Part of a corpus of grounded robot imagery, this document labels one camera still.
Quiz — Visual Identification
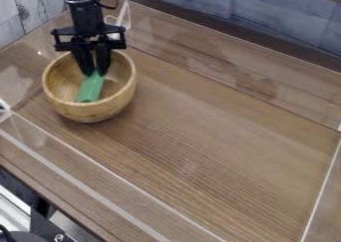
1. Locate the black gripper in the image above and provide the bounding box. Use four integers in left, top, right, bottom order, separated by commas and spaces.
51, 0, 127, 77

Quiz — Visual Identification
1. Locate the green rectangular block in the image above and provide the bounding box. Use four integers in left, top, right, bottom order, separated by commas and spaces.
75, 70, 104, 103

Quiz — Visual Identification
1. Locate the wooden bowl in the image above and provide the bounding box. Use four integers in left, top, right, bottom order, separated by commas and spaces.
41, 51, 138, 123

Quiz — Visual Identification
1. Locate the clear acrylic corner bracket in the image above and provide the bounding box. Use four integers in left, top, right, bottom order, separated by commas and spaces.
104, 1, 132, 30

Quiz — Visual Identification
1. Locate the clear acrylic tray wall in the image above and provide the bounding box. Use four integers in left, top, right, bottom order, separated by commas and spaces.
0, 5, 341, 242

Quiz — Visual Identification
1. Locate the black metal clamp bracket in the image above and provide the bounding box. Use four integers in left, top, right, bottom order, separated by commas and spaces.
29, 209, 75, 242

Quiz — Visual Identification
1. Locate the black cable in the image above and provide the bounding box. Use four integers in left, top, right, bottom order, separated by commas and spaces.
0, 223, 19, 242

